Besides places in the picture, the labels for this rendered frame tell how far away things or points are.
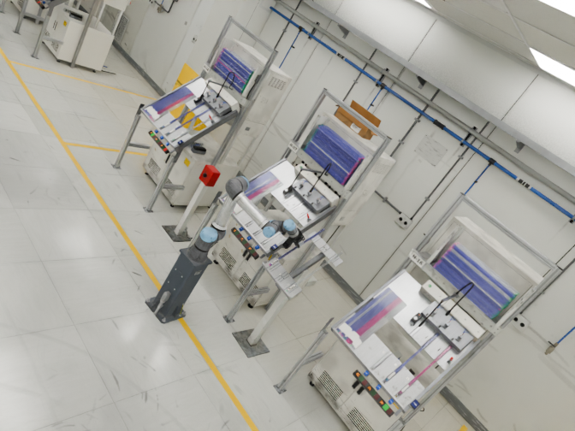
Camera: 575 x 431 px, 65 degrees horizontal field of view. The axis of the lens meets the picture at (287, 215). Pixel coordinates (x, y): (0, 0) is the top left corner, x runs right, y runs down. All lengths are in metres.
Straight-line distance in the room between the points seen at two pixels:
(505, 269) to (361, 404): 1.41
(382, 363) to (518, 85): 2.95
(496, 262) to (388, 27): 3.10
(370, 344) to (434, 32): 3.38
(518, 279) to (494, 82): 2.22
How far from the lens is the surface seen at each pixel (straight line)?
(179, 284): 3.35
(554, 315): 4.72
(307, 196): 3.69
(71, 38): 7.22
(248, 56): 4.76
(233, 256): 4.15
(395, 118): 5.17
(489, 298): 3.23
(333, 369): 3.66
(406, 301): 3.34
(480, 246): 3.41
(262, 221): 2.97
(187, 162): 4.64
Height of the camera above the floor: 2.32
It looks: 22 degrees down
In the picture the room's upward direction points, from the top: 33 degrees clockwise
